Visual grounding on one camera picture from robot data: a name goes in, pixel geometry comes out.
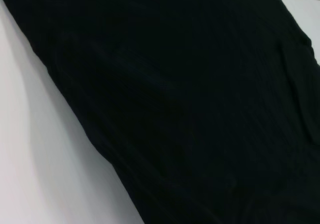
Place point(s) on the black t-shirt with FREE print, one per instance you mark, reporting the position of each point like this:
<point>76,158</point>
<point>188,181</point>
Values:
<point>175,84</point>

